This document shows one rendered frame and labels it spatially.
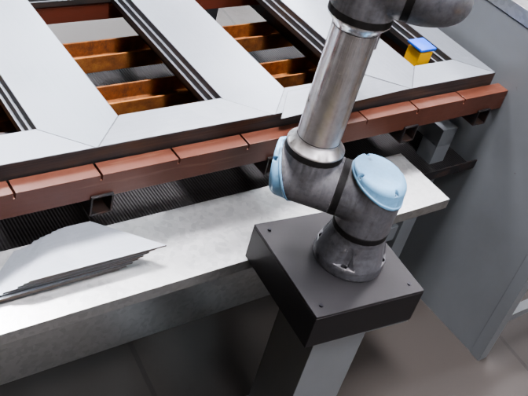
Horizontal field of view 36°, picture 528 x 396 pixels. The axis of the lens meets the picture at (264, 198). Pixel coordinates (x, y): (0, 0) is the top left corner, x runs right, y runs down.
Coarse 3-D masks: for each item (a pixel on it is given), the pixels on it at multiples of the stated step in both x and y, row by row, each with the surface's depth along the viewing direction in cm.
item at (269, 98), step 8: (240, 96) 193; (248, 96) 194; (256, 96) 195; (264, 96) 195; (272, 96) 196; (280, 96) 197; (248, 104) 191; (256, 104) 192; (264, 104) 192; (272, 104) 193
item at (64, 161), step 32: (32, 0) 211; (64, 0) 215; (96, 0) 221; (128, 0) 218; (256, 0) 245; (160, 32) 208; (416, 32) 242; (0, 96) 177; (384, 96) 210; (416, 96) 219; (32, 128) 168; (224, 128) 184; (256, 128) 190; (32, 160) 159; (64, 160) 164; (96, 160) 168
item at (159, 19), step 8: (192, 8) 221; (200, 8) 222; (152, 16) 213; (160, 16) 214; (168, 16) 215; (176, 16) 216; (184, 16) 217; (192, 16) 218; (200, 16) 219; (208, 16) 220; (160, 24) 210; (168, 24) 211; (176, 24) 212; (184, 24) 213
